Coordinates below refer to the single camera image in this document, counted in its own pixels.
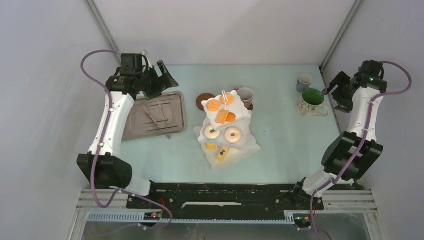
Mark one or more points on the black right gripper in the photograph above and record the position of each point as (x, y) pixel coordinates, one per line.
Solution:
(344, 105)

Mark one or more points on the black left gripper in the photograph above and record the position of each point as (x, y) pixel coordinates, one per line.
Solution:
(166, 81)

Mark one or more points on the dark brown round coaster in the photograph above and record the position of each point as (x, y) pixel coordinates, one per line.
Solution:
(203, 97)

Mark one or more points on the green-inside floral mug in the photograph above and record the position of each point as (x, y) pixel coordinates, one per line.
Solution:
(311, 104)

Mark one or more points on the small orange round cookie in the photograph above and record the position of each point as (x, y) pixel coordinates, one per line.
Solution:
(227, 99)

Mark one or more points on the yellow square cake piece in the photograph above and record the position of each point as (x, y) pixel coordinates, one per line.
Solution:
(222, 116)

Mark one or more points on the white chocolate-hole donut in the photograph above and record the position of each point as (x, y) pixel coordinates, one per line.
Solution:
(210, 133)

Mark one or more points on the yellow swirl roll cake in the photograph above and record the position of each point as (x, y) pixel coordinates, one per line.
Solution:
(211, 146)

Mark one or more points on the pink mug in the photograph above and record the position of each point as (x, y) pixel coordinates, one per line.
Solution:
(245, 96)

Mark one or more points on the white three-tier cake stand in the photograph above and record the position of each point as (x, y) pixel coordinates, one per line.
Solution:
(245, 148)

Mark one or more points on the white frosted donut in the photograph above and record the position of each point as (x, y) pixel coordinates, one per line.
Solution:
(232, 135)

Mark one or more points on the yellow cake with berries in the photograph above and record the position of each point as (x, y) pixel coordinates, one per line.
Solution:
(222, 154)

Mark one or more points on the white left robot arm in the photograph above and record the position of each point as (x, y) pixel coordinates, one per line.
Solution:
(102, 165)

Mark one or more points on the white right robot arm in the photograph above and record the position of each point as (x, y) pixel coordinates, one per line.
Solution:
(352, 154)

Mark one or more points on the metal serving tray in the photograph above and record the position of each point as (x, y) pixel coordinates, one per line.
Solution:
(164, 115)

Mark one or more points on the small white cup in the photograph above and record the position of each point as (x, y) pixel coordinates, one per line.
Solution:
(303, 83)

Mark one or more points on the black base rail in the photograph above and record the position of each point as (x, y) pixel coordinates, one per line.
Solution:
(232, 202)

